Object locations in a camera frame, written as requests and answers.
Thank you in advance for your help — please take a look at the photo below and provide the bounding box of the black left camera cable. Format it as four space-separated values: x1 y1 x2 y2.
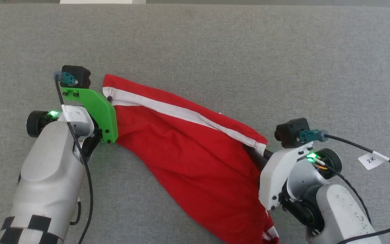
53 70 94 244

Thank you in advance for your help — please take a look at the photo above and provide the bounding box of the white cable label tag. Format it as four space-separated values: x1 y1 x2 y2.
358 152 390 170

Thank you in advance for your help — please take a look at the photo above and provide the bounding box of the white box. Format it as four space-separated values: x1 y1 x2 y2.
60 0 147 4

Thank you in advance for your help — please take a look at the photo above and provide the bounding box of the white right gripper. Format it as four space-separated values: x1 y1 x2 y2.
244 142 314 211

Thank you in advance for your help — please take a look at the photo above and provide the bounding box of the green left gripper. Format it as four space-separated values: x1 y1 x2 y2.
61 87 119 144

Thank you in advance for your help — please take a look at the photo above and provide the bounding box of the red and white garment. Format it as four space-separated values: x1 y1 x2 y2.
102 74 280 244

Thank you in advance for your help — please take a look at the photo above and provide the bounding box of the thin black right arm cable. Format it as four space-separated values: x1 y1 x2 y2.
312 159 372 226

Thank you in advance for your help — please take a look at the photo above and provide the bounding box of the grey fabric sofa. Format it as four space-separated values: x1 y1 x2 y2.
0 3 390 244

